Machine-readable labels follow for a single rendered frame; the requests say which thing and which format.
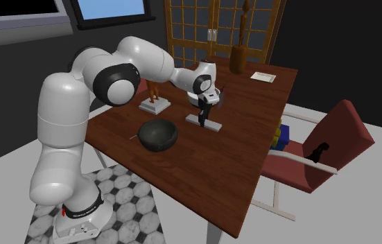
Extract black bowl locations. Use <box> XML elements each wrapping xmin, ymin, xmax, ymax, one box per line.
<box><xmin>138</xmin><ymin>118</ymin><xmax>179</xmax><ymax>153</ymax></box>

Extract black framed window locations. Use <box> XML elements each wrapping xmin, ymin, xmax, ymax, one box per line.
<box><xmin>70</xmin><ymin>0</ymin><xmax>157</xmax><ymax>31</ymax></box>

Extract white bowl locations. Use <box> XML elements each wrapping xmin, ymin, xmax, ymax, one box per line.
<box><xmin>186</xmin><ymin>88</ymin><xmax>225</xmax><ymax>110</ymax></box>

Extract tile patterned robot stand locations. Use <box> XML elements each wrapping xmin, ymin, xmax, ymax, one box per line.
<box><xmin>24</xmin><ymin>164</ymin><xmax>166</xmax><ymax>244</ymax></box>

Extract grey flat slab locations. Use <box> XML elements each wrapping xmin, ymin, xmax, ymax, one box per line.
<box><xmin>185</xmin><ymin>114</ymin><xmax>223</xmax><ymax>132</ymax></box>

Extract white square plate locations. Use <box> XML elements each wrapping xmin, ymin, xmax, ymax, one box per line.
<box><xmin>250</xmin><ymin>71</ymin><xmax>277</xmax><ymax>84</ymax></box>

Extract red chair with white frame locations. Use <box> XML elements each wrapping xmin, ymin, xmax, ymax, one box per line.
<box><xmin>251</xmin><ymin>98</ymin><xmax>376</xmax><ymax>223</ymax></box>

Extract black angular object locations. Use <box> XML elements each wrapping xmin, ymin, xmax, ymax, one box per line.
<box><xmin>304</xmin><ymin>141</ymin><xmax>331</xmax><ymax>164</ymax></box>

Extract orange figure on white base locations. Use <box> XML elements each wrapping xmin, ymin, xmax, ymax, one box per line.
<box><xmin>139</xmin><ymin>79</ymin><xmax>171</xmax><ymax>115</ymax></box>

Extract brown wooden table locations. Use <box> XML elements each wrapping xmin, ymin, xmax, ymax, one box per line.
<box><xmin>84</xmin><ymin>55</ymin><xmax>299</xmax><ymax>244</ymax></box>

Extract blue and yellow box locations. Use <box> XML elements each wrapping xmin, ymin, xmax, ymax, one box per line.
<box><xmin>269</xmin><ymin>119</ymin><xmax>291</xmax><ymax>152</ymax></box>

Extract tall brown wooden figure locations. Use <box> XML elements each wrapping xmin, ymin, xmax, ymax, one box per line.
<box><xmin>229</xmin><ymin>0</ymin><xmax>252</xmax><ymax>76</ymax></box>

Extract wooden lattice door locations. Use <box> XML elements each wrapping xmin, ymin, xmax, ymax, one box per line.
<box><xmin>163</xmin><ymin>0</ymin><xmax>286</xmax><ymax>69</ymax></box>

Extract grey framed window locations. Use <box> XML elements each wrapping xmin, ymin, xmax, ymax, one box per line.
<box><xmin>0</xmin><ymin>0</ymin><xmax>74</xmax><ymax>50</ymax></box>

